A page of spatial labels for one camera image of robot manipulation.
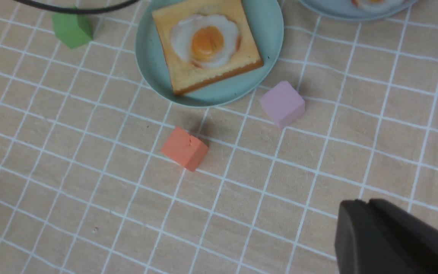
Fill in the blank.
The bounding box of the fried egg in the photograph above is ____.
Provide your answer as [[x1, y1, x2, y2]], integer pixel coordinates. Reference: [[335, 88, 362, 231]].
[[351, 0, 405, 13], [170, 14, 240, 69]]

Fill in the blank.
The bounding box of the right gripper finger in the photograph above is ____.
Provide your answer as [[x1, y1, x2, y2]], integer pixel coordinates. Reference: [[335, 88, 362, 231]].
[[334, 198, 438, 274]]

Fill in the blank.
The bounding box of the pink cube block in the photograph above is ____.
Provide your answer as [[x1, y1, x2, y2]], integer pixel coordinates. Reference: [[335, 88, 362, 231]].
[[260, 80, 306, 130]]

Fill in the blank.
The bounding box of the beige checkered tablecloth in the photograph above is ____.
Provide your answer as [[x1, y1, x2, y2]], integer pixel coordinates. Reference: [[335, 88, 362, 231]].
[[0, 0, 438, 274]]

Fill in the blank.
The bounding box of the orange-red cube block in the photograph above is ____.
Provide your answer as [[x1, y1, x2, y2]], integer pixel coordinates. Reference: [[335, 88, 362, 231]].
[[160, 126, 209, 172]]

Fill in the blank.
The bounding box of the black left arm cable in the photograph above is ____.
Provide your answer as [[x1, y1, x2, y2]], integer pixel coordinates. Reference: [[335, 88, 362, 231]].
[[12, 0, 141, 16]]

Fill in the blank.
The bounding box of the grey blue right plate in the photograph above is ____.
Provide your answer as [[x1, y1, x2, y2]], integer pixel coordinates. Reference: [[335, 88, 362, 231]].
[[299, 0, 417, 22]]

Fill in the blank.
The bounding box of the teal centre plate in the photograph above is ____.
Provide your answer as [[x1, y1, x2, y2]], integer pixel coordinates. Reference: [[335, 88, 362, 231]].
[[135, 0, 284, 108]]

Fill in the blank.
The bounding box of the green cube block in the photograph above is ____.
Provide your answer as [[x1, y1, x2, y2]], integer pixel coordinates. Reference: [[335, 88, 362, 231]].
[[52, 13, 93, 49]]

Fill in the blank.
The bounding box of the toast slice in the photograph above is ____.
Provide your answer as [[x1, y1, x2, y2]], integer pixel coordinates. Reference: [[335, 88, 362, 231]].
[[152, 0, 264, 96]]

